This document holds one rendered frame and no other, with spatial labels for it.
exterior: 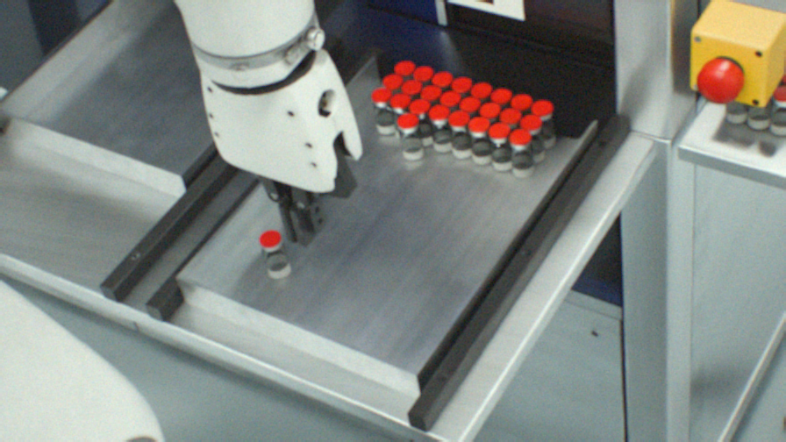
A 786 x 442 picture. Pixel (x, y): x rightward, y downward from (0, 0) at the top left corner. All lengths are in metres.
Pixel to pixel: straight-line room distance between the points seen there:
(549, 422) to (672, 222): 0.48
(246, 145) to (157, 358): 1.51
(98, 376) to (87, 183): 0.74
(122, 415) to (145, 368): 1.72
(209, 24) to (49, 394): 0.28
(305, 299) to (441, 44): 0.38
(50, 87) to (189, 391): 0.93
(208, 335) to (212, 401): 1.10
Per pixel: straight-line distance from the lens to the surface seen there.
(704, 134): 1.38
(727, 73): 1.24
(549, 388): 1.78
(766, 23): 1.27
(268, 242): 1.26
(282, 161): 0.95
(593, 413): 1.78
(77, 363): 0.72
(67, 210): 1.43
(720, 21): 1.27
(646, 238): 1.48
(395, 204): 1.33
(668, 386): 1.66
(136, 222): 1.39
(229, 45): 0.87
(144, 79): 1.56
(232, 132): 0.96
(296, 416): 2.30
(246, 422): 2.32
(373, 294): 1.26
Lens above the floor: 1.82
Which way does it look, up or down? 45 degrees down
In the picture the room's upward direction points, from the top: 12 degrees counter-clockwise
